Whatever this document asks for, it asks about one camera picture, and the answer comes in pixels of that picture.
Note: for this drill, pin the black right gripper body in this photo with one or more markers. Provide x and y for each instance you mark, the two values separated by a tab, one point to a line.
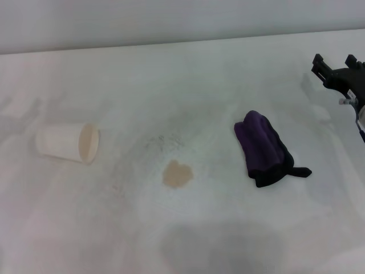
349	81

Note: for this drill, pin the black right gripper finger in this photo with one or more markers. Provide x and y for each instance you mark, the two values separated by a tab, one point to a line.
353	62
320	65

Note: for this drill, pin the purple rag with black trim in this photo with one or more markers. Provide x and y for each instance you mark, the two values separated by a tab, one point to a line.
261	142

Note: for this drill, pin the white paper cup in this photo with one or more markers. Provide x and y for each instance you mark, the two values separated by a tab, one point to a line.
61	142

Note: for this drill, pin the brown water stain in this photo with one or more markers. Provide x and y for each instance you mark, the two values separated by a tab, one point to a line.
177	174

